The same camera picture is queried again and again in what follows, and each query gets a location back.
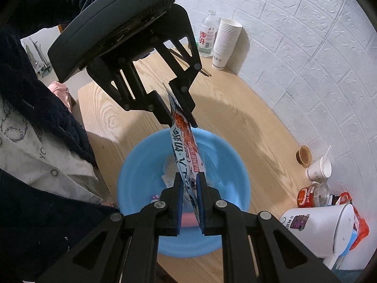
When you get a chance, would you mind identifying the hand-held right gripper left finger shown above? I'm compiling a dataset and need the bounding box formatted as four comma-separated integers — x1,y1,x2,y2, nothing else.
35,172,184,283

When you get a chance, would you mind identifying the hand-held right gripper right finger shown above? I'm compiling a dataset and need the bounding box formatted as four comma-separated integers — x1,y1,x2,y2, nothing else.
196,171,344,283

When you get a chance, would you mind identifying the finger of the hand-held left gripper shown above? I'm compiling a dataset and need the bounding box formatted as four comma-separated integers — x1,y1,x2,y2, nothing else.
86,58,173,127
156,3,204,128

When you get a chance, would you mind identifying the pink cylinder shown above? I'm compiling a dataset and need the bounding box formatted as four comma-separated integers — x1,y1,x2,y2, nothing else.
181,211,201,229

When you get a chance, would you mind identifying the blue plastic basin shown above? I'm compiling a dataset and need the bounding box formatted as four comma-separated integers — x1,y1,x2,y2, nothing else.
117,129,251,258

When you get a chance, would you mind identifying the printed snack packet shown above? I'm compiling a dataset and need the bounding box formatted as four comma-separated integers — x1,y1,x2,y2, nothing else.
163,83,207,210

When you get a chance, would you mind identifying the clear bottle with red label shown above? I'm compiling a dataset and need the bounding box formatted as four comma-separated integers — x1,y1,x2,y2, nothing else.
198,10,219,58

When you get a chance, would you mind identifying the stack of white paper cups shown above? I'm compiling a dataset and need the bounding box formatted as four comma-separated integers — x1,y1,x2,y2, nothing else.
211,18,242,69

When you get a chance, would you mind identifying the clear jar with red label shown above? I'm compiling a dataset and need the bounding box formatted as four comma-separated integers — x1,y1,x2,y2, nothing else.
296,182,330,208

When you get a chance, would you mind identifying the brown sauce cup with lid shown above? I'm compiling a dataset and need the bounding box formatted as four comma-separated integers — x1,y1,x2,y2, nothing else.
296,146,312,166

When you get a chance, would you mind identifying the single white paper cup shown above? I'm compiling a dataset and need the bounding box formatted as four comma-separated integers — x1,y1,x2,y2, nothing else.
305,156,332,183

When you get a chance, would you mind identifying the white electric kettle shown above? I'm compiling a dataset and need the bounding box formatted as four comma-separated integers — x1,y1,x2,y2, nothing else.
278,203,358,272

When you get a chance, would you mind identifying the person's white shirt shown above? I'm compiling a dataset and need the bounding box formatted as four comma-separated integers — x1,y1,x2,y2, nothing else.
0,97,103,205

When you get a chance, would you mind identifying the person in dark jacket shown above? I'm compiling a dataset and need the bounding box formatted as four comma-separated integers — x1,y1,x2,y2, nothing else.
0,26,127,283

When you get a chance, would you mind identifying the red plastic bag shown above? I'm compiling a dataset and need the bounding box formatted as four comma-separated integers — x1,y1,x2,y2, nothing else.
336,191,369,251

